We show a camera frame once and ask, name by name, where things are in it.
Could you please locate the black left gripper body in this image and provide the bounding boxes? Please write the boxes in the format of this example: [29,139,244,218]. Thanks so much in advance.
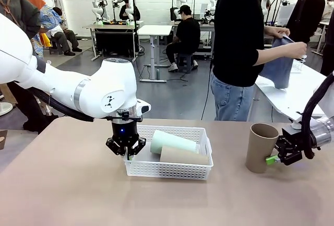
[111,121,139,150]

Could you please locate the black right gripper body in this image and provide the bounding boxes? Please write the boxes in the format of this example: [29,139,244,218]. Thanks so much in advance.
[285,138,304,163]

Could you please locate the brown paper cup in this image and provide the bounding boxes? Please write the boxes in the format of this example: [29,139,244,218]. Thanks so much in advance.
[245,123,280,174]
[159,145,211,166]

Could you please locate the pale green paper cup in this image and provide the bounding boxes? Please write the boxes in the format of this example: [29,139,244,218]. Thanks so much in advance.
[150,129,198,155]

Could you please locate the white perforated plastic basket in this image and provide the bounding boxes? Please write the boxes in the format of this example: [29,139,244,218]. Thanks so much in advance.
[123,124,214,181]

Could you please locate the blue cloth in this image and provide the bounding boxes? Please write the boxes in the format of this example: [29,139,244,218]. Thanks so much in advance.
[259,34,301,90]

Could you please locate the person's right forearm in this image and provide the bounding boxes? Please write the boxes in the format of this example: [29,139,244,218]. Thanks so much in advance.
[257,42,295,66]

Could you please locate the person's right hand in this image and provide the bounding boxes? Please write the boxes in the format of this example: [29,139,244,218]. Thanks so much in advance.
[292,42,308,57]

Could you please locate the person's left hand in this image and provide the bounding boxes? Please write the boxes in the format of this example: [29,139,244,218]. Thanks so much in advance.
[272,27,291,39]

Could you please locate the white side table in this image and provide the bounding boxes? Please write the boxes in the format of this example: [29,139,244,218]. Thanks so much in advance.
[254,58,334,121]

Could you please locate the table with black panel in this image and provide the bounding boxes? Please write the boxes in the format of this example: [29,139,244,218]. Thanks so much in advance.
[82,20,144,62]

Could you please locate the dark stool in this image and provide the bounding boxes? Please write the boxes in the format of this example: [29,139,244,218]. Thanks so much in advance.
[177,53,195,73]

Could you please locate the white standing desk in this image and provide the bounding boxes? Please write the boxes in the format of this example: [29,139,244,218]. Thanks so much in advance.
[137,25,173,83]

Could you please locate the person in dark clothes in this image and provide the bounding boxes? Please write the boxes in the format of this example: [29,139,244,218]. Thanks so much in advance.
[320,14,334,77]

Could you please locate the seated person patterned blue shirt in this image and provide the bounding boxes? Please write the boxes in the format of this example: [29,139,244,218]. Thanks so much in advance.
[39,4,83,56]

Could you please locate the brown board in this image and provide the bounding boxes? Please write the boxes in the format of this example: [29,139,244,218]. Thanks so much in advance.
[0,129,8,150]

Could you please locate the seated man black cap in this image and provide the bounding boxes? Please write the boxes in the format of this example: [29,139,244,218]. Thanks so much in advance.
[165,4,201,72]

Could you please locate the white round stand base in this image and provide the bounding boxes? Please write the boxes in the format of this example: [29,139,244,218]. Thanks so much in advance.
[0,102,14,117]

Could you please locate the seated person in black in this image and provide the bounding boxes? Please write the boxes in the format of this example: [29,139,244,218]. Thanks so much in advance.
[119,0,141,21]

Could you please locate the yellow object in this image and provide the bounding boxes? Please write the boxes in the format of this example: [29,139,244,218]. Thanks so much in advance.
[41,32,52,48]

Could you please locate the person black sweater blue jeans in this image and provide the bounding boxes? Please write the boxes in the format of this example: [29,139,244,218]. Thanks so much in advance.
[210,0,267,122]

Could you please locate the standing person black glasses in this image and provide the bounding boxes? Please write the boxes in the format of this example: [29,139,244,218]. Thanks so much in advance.
[285,0,326,45]

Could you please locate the white background desk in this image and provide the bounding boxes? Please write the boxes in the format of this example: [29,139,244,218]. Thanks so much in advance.
[171,20,216,56]

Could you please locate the person with face mask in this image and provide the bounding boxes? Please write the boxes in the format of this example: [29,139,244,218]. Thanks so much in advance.
[322,0,334,22]

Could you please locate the person in grey-green jacket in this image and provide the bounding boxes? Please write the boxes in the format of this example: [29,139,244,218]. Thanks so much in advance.
[0,0,59,134]

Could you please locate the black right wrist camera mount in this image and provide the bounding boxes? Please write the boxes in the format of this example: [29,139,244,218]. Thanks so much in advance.
[281,121,301,143]

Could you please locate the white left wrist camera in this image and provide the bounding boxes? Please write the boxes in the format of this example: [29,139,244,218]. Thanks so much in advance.
[135,100,152,116]

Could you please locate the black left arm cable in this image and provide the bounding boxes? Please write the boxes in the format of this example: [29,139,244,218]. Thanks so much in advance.
[27,87,94,122]

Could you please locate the white wire rack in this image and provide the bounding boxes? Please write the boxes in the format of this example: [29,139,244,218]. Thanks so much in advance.
[291,55,308,74]

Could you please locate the thin black floor cable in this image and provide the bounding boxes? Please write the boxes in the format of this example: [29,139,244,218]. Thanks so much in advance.
[200,65,213,121]

